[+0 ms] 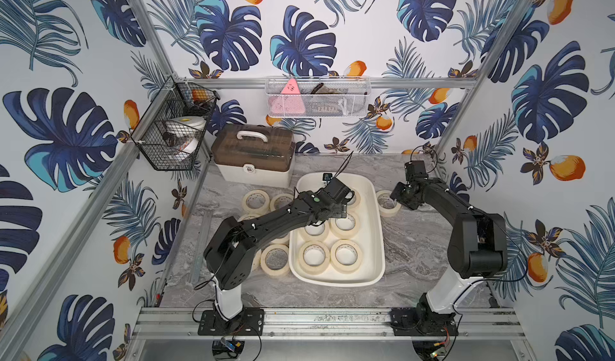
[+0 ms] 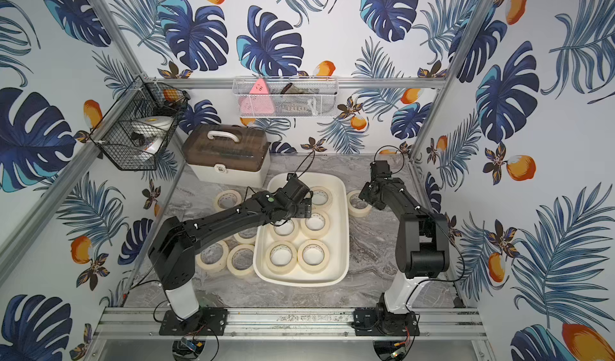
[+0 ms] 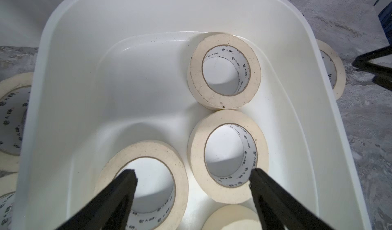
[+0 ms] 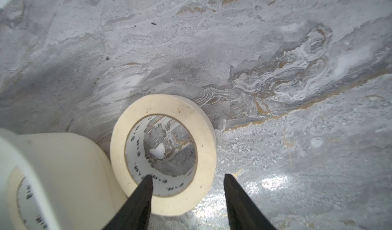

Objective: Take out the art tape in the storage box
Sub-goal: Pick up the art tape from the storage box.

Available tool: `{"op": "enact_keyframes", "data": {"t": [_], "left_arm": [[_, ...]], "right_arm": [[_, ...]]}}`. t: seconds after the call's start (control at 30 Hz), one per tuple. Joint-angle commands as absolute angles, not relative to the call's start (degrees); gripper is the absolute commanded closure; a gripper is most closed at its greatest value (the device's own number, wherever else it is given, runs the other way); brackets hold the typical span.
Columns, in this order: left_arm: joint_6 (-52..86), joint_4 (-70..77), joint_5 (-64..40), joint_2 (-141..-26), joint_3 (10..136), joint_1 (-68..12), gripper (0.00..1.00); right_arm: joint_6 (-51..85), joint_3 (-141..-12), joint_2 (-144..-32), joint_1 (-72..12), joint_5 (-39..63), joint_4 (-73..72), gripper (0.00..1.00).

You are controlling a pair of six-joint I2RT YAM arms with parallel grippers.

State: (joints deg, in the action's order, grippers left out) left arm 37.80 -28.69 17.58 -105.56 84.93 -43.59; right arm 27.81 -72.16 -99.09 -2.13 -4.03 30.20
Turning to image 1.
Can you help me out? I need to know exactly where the cream masking tape roll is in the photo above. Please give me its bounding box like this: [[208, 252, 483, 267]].
[[269, 193, 295, 211], [376, 190, 401, 218], [251, 250, 262, 271], [328, 212, 361, 239], [271, 234, 290, 246], [238, 213, 260, 222], [347, 188, 361, 210], [330, 239, 364, 274], [242, 190, 271, 215], [260, 244, 290, 279], [299, 222, 330, 242], [298, 241, 331, 275]]

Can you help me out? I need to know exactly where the white mesh wall basket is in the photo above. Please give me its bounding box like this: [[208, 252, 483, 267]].
[[264, 77, 372, 119]]

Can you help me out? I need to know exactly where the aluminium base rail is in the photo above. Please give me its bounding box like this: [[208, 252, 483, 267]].
[[132, 308, 526, 341]]

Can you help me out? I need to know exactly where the brown lidded storage case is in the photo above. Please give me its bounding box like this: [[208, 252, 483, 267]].
[[211, 124, 296, 188]]

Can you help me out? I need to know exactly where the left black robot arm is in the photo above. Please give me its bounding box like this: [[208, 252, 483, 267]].
[[203, 178, 354, 321]]

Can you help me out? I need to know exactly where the white item in basket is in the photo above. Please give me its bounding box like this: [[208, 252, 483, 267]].
[[163, 116, 206, 159]]

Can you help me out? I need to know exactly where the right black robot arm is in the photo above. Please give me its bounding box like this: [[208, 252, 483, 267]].
[[390, 161, 508, 316]]

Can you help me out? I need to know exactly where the pink triangular item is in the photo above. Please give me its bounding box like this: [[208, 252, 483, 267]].
[[270, 78, 306, 117]]

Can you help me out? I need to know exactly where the white plastic storage tray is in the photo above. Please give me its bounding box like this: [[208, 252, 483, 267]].
[[289, 174, 385, 287]]

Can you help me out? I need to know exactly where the black wire basket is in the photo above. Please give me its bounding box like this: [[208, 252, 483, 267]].
[[130, 77, 220, 172]]

